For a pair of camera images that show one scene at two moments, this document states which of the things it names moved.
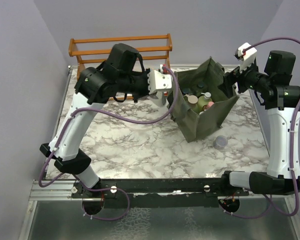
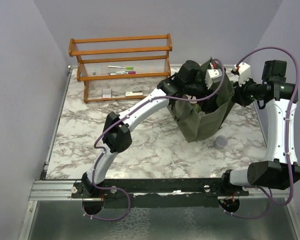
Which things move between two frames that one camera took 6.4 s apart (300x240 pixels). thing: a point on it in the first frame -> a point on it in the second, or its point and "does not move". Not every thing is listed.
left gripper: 145,75 -> 206,92
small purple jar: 220,142 does not move
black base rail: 140,193 does not move
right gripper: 231,77 -> 238,96
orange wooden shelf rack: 95,50 does not move
